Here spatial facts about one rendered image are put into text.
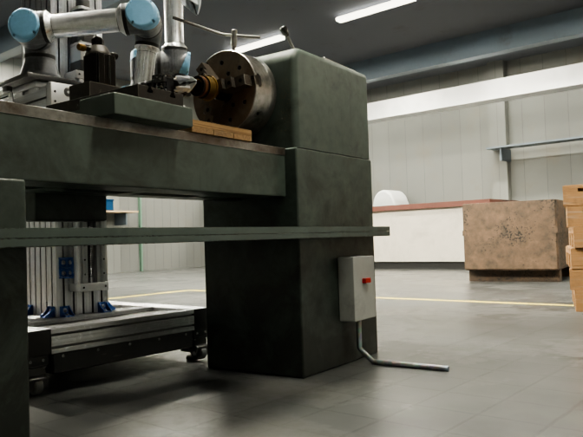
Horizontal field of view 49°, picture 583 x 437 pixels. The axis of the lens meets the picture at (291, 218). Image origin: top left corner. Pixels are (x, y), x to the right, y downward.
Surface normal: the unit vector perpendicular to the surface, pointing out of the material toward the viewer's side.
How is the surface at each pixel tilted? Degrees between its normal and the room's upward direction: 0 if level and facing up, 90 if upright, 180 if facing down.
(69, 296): 90
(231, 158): 90
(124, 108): 90
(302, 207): 90
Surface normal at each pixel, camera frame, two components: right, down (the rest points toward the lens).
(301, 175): 0.82, -0.04
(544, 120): -0.65, 0.00
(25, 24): -0.05, -0.02
